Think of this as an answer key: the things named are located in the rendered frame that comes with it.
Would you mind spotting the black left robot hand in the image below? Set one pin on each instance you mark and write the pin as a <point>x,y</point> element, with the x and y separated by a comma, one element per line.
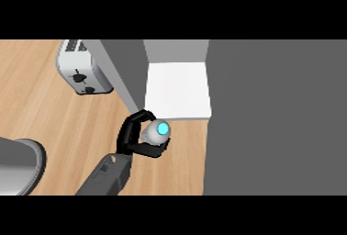
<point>128,134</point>

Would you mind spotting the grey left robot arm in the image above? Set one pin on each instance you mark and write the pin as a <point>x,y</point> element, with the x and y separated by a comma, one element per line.
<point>106,176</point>

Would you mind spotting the grey cabinet with white interior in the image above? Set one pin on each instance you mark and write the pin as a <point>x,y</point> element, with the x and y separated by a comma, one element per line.
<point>173,88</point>

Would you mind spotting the dark grey cabinet door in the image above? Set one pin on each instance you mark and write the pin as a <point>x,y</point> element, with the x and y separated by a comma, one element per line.
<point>275,117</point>

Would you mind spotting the silver toaster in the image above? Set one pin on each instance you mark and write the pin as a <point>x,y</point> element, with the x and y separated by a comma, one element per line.
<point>81,71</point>

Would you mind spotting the grey metal pot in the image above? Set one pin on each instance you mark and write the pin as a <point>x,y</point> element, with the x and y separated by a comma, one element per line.
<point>19,166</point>

